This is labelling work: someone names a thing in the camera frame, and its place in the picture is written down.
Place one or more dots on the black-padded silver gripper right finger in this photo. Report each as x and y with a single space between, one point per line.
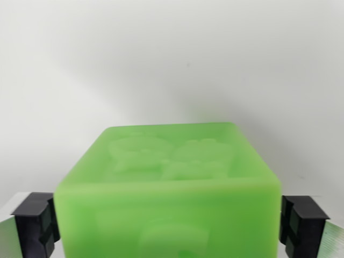
309 228

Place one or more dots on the green embossed cube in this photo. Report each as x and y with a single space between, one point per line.
166 204

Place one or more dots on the black-padded silver gripper left finger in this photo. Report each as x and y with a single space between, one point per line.
29 225

